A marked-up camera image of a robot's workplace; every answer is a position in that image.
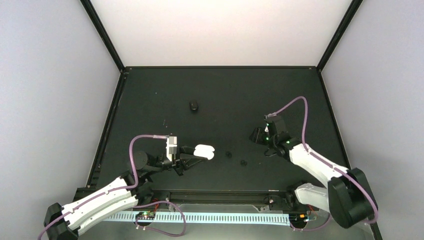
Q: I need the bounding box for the white earbud charging case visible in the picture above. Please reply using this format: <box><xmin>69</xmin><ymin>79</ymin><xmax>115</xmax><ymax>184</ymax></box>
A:
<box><xmin>193</xmin><ymin>144</ymin><xmax>215</xmax><ymax>160</ymax></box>

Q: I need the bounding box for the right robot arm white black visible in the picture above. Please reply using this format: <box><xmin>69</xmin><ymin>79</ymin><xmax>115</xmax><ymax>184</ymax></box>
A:
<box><xmin>249</xmin><ymin>115</ymin><xmax>378</xmax><ymax>229</ymax></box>

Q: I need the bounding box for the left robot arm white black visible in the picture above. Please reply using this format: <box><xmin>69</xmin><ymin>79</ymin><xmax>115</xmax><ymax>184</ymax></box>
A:
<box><xmin>40</xmin><ymin>144</ymin><xmax>215</xmax><ymax>240</ymax></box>

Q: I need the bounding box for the left circuit board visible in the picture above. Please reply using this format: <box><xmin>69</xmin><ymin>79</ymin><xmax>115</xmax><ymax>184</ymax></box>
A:
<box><xmin>135</xmin><ymin>211</ymin><xmax>156</xmax><ymax>221</ymax></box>

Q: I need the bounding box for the circuit board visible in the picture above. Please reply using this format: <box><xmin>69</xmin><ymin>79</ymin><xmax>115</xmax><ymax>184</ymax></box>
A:
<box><xmin>289</xmin><ymin>214</ymin><xmax>317</xmax><ymax>223</ymax></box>
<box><xmin>135</xmin><ymin>211</ymin><xmax>156</xmax><ymax>221</ymax></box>

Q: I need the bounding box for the right circuit board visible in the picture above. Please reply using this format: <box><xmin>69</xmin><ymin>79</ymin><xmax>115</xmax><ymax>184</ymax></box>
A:
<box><xmin>289</xmin><ymin>214</ymin><xmax>317</xmax><ymax>223</ymax></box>

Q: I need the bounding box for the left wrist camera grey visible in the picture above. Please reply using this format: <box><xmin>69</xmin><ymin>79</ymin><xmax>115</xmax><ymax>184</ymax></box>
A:
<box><xmin>165</xmin><ymin>136</ymin><xmax>178</xmax><ymax>162</ymax></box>

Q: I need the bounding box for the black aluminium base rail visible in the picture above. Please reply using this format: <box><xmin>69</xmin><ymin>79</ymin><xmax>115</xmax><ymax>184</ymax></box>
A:
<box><xmin>71</xmin><ymin>187</ymin><xmax>332</xmax><ymax>213</ymax></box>

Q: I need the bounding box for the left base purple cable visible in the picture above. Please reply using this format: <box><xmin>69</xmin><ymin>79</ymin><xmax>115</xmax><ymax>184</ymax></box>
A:
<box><xmin>134</xmin><ymin>200</ymin><xmax>187</xmax><ymax>238</ymax></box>

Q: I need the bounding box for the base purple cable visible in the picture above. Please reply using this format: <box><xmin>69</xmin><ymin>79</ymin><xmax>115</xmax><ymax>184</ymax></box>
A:
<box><xmin>134</xmin><ymin>200</ymin><xmax>187</xmax><ymax>238</ymax></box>
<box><xmin>289</xmin><ymin>211</ymin><xmax>332</xmax><ymax>232</ymax></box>

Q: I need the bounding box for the white slotted cable duct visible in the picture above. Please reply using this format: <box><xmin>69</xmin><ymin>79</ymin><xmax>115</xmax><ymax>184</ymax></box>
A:
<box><xmin>105</xmin><ymin>211</ymin><xmax>290</xmax><ymax>226</ymax></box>

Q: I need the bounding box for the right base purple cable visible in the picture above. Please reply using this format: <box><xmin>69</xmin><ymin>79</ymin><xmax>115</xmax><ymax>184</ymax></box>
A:
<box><xmin>289</xmin><ymin>211</ymin><xmax>332</xmax><ymax>232</ymax></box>

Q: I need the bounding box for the black frame post right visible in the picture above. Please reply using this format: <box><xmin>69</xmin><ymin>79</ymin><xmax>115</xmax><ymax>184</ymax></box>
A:
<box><xmin>316</xmin><ymin>0</ymin><xmax>363</xmax><ymax>73</ymax></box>

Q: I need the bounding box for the black frame post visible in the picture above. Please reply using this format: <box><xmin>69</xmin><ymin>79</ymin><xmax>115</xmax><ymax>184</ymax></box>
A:
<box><xmin>316</xmin><ymin>0</ymin><xmax>363</xmax><ymax>73</ymax></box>
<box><xmin>80</xmin><ymin>0</ymin><xmax>125</xmax><ymax>73</ymax></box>

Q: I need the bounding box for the black frame post left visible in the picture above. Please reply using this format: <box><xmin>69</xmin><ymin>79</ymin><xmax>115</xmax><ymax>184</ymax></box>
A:
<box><xmin>80</xmin><ymin>0</ymin><xmax>125</xmax><ymax>73</ymax></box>

